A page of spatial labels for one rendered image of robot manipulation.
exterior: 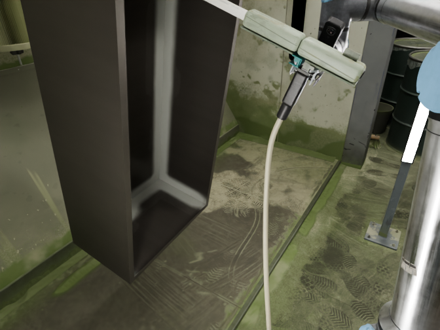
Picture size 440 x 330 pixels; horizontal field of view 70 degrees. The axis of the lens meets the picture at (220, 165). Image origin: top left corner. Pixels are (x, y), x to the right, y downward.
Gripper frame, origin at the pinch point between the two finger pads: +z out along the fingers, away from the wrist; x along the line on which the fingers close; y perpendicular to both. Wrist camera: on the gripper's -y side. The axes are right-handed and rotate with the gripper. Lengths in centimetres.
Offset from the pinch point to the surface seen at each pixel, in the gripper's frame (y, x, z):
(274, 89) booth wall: 98, 45, -201
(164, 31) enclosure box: 30, 67, -39
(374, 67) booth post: 39, -19, -195
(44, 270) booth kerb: 170, 75, 19
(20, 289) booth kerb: 171, 76, 33
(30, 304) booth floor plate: 172, 66, 34
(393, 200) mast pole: 81, -73, -111
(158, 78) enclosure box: 50, 63, -36
